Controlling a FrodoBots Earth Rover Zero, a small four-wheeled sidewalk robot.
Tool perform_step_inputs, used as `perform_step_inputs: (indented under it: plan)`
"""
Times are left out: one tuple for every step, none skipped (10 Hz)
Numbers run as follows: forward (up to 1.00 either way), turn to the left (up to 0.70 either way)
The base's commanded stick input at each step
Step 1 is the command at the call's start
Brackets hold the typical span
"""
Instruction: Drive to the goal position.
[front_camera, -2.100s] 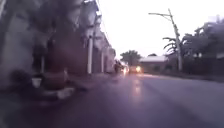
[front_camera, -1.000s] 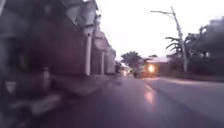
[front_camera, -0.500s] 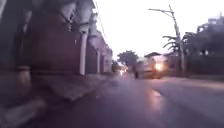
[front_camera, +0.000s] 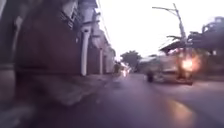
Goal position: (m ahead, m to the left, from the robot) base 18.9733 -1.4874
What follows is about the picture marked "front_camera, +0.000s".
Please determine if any dark distant tree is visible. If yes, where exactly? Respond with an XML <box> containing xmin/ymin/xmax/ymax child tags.
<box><xmin>120</xmin><ymin>50</ymin><xmax>143</xmax><ymax>71</ymax></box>

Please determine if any vehicle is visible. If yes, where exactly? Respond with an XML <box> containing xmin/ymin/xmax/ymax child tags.
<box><xmin>138</xmin><ymin>54</ymin><xmax>201</xmax><ymax>85</ymax></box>

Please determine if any building with pale columns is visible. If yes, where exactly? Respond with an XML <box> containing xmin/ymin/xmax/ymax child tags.
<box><xmin>0</xmin><ymin>0</ymin><xmax>117</xmax><ymax>77</ymax></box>

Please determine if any dark building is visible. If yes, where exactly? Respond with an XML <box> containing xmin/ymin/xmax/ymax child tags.
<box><xmin>159</xmin><ymin>15</ymin><xmax>224</xmax><ymax>80</ymax></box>

